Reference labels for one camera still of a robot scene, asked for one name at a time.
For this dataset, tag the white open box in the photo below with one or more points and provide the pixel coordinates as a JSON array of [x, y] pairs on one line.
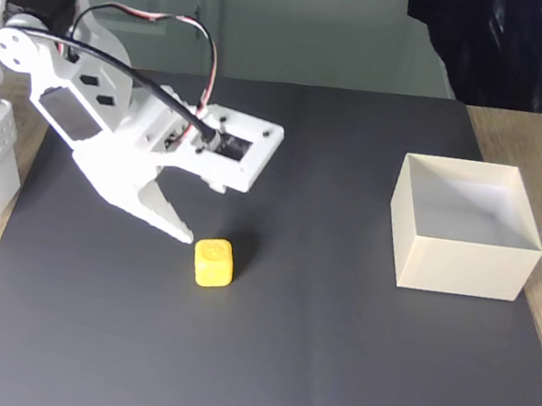
[[464, 268]]

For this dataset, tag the yellow cube block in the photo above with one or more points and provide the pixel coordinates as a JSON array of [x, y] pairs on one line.
[[213, 263]]

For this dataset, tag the dark hanging cloth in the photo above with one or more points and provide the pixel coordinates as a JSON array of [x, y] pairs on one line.
[[504, 49]]

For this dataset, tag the black table mat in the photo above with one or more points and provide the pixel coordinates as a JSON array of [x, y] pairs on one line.
[[282, 341]]

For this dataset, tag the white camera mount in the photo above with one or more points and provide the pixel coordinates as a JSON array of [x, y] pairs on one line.
[[261, 161]]

